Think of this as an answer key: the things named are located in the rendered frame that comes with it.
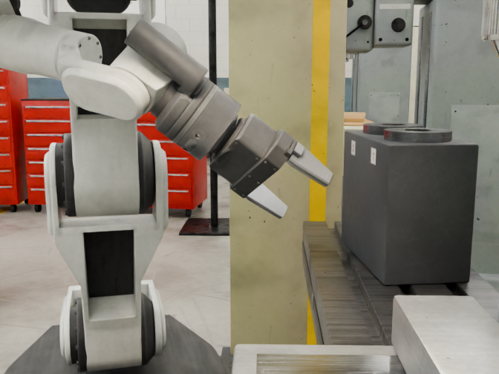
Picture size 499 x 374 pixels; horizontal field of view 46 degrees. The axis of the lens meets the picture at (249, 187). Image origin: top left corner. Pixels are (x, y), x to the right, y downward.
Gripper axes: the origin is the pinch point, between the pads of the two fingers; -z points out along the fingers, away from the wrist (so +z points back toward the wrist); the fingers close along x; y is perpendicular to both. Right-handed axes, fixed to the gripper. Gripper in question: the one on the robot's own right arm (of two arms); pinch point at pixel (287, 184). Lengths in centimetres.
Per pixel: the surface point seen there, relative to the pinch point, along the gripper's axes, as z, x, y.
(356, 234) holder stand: -15.9, -8.1, 7.3
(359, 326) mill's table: -12.9, 5.6, -15.0
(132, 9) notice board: 153, -626, 635
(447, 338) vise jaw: -4.2, 30.0, -28.1
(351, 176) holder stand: -10.8, -6.3, 14.7
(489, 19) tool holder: 3.4, 36.8, -7.9
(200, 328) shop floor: -56, -201, 68
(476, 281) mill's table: -28.5, 4.5, 2.6
